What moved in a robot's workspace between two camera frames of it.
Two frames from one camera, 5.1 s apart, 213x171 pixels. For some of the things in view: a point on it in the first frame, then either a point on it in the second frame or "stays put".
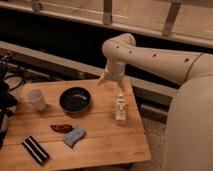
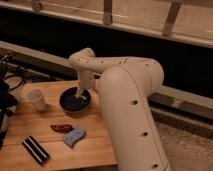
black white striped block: x=37 y=151 stays put
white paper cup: x=36 y=97 stays put
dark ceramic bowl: x=74 y=99 stays put
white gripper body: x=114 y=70 to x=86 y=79
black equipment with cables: x=11 y=80 stays put
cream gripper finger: x=121 y=84 to x=83 y=92
